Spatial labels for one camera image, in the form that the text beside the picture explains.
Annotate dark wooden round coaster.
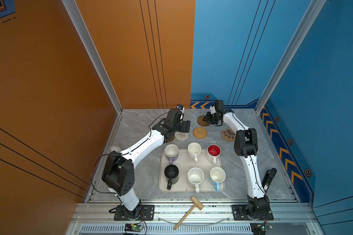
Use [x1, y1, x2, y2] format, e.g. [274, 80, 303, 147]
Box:
[197, 115, 210, 127]

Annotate rattan round coaster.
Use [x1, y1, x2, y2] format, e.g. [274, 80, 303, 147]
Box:
[193, 127, 208, 139]

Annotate white mug red inside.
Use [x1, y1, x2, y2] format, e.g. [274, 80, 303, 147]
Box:
[206, 145, 221, 165]

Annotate black mug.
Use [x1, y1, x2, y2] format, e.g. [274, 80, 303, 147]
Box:
[164, 164, 179, 191]

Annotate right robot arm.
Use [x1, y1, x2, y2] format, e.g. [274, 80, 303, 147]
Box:
[204, 100, 274, 220]

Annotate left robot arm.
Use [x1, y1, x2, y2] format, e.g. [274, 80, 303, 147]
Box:
[102, 104, 190, 220]

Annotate multicolour woven coaster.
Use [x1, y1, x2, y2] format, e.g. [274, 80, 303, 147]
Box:
[175, 132, 189, 141]

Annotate paw shaped cork coaster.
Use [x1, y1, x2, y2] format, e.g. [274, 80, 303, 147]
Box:
[221, 128, 236, 142]

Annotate purple mug white inside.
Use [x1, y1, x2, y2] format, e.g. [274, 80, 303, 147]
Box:
[164, 144, 179, 165]

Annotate white speckled mug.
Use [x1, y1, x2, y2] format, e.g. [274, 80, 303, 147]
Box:
[187, 167, 205, 193]

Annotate light blue mug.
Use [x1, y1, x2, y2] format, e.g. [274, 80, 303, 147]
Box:
[209, 167, 226, 192]

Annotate black handheld device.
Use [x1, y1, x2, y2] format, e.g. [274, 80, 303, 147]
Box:
[262, 168, 277, 192]

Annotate wooden mallet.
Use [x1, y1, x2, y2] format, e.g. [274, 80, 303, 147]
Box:
[174, 196, 204, 230]

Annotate left green circuit board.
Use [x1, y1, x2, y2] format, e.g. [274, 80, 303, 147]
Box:
[124, 223, 145, 234]

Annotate green circuit board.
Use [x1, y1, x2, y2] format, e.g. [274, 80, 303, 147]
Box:
[250, 223, 273, 235]
[124, 223, 145, 234]

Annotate right green circuit board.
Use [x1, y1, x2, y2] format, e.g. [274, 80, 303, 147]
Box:
[250, 223, 273, 235]

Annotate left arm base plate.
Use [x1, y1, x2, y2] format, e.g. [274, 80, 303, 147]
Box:
[109, 204, 155, 221]

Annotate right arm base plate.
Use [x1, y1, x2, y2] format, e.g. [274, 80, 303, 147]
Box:
[231, 204, 274, 221]

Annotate aluminium front rail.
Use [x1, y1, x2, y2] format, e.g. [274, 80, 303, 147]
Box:
[66, 200, 324, 235]

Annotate right aluminium frame post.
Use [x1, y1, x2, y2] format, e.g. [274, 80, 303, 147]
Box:
[255, 0, 326, 114]

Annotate aluminium frame post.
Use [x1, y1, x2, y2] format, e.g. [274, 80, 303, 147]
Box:
[255, 0, 326, 114]
[62, 0, 123, 115]

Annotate left aluminium frame post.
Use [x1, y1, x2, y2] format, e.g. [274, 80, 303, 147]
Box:
[62, 0, 123, 115]

